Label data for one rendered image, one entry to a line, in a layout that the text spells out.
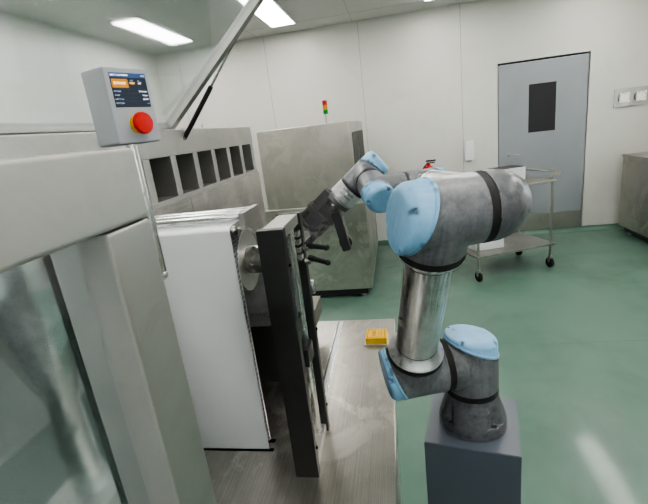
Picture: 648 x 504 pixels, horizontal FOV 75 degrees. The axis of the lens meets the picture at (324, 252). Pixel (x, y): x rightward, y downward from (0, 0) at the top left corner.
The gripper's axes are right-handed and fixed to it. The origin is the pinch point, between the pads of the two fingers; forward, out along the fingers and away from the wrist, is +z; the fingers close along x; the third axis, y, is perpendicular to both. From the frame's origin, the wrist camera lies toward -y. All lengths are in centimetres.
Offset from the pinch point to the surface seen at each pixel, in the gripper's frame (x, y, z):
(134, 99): 57, 34, -22
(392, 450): 36, -44, 5
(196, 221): 33.7, 21.6, -2.6
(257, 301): 19.8, -0.2, 9.3
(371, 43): -448, 89, -91
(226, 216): 33.6, 17.7, -8.0
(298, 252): 32.6, 2.0, -12.8
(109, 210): 100, 12, -34
